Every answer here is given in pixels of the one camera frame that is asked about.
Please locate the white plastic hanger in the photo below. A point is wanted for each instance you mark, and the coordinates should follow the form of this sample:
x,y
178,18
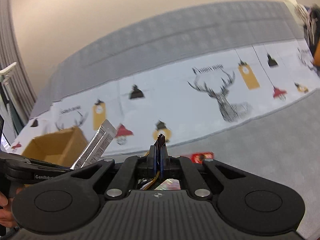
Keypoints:
x,y
7,71

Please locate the orange cushion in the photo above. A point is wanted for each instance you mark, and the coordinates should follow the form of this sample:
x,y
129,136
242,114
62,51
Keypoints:
x,y
316,57

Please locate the grey patterned bed sheet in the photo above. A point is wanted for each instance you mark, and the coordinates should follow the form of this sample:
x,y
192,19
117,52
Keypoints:
x,y
232,78

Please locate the silver snack stick packet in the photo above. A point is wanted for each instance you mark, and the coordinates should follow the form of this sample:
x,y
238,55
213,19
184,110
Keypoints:
x,y
97,146

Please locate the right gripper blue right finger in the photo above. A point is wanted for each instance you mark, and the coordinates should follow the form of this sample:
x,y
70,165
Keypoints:
x,y
164,158

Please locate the grey curtain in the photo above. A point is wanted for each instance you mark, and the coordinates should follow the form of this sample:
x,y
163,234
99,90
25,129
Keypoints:
x,y
9,54

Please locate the person's left hand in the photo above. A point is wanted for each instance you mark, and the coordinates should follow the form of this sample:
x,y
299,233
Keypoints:
x,y
6,217

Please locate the brown cardboard box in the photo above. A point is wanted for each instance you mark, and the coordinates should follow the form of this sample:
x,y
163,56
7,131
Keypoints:
x,y
62,147

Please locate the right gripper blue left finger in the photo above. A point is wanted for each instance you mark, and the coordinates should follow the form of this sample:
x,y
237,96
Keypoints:
x,y
152,161

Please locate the red snack packet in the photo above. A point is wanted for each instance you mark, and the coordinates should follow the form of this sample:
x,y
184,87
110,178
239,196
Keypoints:
x,y
200,156

